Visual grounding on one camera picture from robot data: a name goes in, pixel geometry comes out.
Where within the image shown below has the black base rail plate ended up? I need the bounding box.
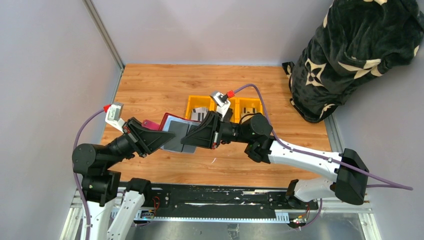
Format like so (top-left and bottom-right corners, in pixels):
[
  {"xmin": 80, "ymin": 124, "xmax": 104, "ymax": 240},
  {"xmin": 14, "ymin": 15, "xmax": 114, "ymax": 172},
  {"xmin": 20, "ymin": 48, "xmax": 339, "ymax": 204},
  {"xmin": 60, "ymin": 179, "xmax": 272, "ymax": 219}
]
[{"xmin": 141, "ymin": 183, "xmax": 319, "ymax": 220}]

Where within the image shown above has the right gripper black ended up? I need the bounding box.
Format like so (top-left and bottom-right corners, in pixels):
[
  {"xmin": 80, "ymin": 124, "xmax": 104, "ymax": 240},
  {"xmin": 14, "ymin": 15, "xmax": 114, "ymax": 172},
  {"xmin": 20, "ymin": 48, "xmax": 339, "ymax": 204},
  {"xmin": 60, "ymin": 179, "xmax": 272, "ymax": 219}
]
[{"xmin": 181, "ymin": 110, "xmax": 252, "ymax": 150}]

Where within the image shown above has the aluminium frame post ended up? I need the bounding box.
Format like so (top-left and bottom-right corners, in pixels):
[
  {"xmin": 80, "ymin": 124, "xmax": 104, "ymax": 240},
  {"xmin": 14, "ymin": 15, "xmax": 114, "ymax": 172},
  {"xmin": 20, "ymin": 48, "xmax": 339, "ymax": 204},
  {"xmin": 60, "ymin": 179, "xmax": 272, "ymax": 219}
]
[{"xmin": 82, "ymin": 0, "xmax": 125, "ymax": 73}]

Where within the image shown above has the red card holder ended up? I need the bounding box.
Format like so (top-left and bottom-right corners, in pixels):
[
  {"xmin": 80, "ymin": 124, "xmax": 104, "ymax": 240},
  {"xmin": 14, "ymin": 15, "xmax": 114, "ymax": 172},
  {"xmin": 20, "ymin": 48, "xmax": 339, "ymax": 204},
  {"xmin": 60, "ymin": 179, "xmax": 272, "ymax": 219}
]
[{"xmin": 141, "ymin": 113, "xmax": 201, "ymax": 154}]

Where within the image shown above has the grey credit card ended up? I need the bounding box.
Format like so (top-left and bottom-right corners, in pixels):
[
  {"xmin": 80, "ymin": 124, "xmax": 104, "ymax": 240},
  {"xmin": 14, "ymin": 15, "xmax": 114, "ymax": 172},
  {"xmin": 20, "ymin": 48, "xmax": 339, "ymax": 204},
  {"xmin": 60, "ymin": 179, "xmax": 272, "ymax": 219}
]
[{"xmin": 162, "ymin": 120, "xmax": 190, "ymax": 153}]

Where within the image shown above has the middle yellow bin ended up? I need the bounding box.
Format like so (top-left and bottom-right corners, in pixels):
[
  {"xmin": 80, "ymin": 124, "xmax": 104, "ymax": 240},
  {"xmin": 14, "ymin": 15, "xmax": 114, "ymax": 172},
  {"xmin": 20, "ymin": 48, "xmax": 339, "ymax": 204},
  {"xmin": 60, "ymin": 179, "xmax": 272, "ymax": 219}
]
[{"xmin": 213, "ymin": 98, "xmax": 236, "ymax": 123}]

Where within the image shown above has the black patterned blanket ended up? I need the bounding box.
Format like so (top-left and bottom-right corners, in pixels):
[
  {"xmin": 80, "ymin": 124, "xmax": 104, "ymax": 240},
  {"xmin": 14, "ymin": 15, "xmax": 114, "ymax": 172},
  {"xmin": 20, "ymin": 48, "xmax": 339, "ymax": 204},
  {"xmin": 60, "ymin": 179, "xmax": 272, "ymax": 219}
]
[{"xmin": 282, "ymin": 0, "xmax": 424, "ymax": 123}]

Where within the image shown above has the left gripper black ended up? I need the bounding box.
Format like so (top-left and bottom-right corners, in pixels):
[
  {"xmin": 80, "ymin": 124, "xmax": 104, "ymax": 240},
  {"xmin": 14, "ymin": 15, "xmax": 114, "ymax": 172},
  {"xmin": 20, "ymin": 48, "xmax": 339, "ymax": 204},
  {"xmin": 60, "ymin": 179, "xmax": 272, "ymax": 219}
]
[{"xmin": 104, "ymin": 115, "xmax": 176, "ymax": 168}]

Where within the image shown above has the gold cards stack in bin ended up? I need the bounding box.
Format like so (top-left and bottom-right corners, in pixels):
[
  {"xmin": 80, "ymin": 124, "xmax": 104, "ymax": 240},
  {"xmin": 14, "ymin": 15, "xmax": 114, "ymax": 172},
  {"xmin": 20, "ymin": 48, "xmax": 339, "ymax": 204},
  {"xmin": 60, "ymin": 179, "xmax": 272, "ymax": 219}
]
[{"xmin": 240, "ymin": 107, "xmax": 258, "ymax": 119}]

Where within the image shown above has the right yellow bin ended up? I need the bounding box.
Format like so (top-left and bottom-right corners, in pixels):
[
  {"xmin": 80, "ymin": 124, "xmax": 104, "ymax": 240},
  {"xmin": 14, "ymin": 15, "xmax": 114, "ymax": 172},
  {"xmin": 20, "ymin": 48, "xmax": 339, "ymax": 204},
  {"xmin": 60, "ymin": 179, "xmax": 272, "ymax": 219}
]
[{"xmin": 235, "ymin": 97, "xmax": 264, "ymax": 122}]

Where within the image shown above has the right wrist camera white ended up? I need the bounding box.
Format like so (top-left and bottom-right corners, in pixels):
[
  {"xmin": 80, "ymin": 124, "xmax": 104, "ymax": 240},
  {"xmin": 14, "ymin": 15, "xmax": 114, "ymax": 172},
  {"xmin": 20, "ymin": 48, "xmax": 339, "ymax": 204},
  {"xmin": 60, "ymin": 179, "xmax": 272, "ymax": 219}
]
[{"xmin": 210, "ymin": 91, "xmax": 231, "ymax": 122}]

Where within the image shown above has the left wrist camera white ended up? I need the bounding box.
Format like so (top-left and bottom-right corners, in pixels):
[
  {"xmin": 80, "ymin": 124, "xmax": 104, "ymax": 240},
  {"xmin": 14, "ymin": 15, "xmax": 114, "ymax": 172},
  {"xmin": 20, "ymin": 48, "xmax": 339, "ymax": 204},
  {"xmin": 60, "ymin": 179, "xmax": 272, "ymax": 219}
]
[{"xmin": 103, "ymin": 102, "xmax": 125, "ymax": 133}]

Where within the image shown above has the white striped cards stack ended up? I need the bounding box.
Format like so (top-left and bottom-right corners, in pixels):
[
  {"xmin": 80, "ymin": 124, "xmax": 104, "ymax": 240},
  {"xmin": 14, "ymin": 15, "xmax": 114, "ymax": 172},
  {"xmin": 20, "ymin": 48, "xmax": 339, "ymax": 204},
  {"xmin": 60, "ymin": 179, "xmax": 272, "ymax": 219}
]
[{"xmin": 190, "ymin": 107, "xmax": 209, "ymax": 122}]

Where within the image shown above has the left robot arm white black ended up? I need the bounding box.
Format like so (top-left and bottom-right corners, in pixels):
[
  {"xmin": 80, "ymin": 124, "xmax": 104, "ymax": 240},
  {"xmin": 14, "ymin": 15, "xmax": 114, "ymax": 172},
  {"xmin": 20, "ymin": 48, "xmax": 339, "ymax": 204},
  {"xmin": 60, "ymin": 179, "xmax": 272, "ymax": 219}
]
[{"xmin": 72, "ymin": 117, "xmax": 176, "ymax": 240}]

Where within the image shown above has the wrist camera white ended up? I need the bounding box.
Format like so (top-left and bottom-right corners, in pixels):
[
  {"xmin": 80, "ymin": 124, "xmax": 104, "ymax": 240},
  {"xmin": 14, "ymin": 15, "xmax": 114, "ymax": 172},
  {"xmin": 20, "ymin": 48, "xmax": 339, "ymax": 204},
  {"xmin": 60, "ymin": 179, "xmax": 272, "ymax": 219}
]
[
  {"xmin": 103, "ymin": 102, "xmax": 125, "ymax": 133},
  {"xmin": 210, "ymin": 91, "xmax": 231, "ymax": 122}
]

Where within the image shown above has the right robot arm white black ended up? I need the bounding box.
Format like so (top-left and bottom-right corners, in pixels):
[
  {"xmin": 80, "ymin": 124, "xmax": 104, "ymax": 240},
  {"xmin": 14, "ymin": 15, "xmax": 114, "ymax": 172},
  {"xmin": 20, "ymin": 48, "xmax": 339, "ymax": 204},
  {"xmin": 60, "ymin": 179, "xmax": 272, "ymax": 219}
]
[{"xmin": 181, "ymin": 111, "xmax": 369, "ymax": 209}]

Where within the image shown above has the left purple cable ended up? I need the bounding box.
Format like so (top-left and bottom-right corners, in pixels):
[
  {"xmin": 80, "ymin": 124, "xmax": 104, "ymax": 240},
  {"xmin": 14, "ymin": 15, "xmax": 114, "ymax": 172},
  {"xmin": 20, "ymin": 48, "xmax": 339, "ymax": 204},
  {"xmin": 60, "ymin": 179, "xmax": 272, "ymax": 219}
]
[{"xmin": 72, "ymin": 104, "xmax": 112, "ymax": 240}]

